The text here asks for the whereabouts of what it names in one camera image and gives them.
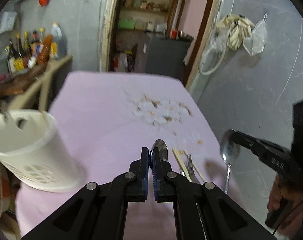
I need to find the silver fork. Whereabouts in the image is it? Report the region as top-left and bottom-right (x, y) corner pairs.
(187, 154), (200, 184)

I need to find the wooden chopstick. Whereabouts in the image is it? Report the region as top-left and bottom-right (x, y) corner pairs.
(183, 150), (206, 183)
(171, 148), (192, 182)

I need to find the person's right hand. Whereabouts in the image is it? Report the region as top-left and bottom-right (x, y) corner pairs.
(267, 175), (303, 239)

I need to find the pink floral tablecloth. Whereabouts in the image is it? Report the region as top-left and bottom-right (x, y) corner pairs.
(15, 71), (242, 240)

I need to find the white plastic utensil holder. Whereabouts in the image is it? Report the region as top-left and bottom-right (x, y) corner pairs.
(0, 109), (84, 192)

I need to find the clear plastic bag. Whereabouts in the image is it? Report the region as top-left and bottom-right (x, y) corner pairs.
(243, 12), (267, 56)

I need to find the bundle of white gloves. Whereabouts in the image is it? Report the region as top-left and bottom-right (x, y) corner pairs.
(216, 14), (255, 51)

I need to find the wooden cutting board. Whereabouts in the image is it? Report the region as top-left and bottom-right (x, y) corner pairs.
(0, 65), (46, 98)

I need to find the dark grey cabinet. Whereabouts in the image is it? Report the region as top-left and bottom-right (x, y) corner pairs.
(144, 36), (192, 81)

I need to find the brown sauce bottle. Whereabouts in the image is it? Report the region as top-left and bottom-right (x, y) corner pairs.
(37, 34), (53, 65)

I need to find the large dark soy sauce jug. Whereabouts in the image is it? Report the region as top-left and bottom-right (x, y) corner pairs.
(51, 22), (66, 60)

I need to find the yellow label dark bottle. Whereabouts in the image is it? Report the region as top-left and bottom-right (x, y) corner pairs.
(7, 39), (25, 74)

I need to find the green plastic box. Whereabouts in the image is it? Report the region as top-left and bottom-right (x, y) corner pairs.
(118, 19), (135, 30)

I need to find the white coiled hose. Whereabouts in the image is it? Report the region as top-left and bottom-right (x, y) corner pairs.
(198, 36), (229, 76)

